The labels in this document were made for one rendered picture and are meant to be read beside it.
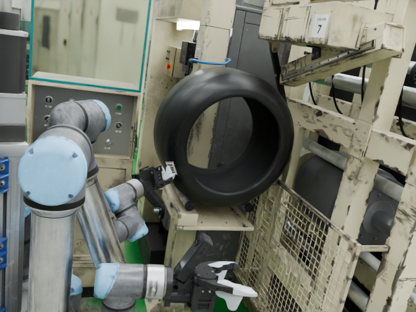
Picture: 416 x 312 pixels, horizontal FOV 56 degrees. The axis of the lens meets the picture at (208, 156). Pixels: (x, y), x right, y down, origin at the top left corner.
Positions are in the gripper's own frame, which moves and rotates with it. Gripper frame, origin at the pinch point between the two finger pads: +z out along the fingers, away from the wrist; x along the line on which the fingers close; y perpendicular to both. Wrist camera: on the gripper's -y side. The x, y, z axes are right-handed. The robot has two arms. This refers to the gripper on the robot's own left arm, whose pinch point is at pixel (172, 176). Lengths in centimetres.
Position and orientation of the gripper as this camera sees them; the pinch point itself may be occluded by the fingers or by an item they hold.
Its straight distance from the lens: 159.3
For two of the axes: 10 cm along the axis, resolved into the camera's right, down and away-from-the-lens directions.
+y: -2.0, -9.6, -2.0
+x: -8.2, 0.5, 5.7
